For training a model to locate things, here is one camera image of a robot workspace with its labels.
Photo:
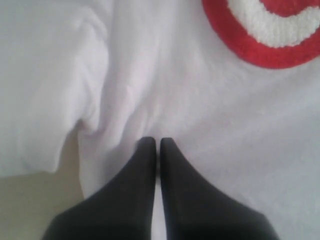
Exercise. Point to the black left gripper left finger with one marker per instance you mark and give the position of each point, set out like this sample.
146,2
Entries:
121,210

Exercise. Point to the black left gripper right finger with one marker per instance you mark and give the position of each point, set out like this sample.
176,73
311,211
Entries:
196,210

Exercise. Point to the white t-shirt red print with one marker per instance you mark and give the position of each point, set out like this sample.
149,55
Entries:
236,83

